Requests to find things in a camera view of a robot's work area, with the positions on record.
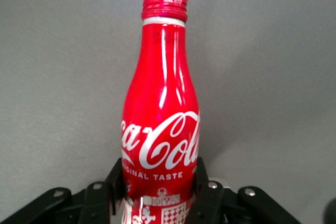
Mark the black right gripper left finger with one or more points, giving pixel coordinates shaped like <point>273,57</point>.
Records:
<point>97,203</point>

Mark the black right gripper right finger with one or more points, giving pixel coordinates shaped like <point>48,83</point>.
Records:
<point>210,203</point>

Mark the red coke bottle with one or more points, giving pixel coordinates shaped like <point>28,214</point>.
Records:
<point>160,90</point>

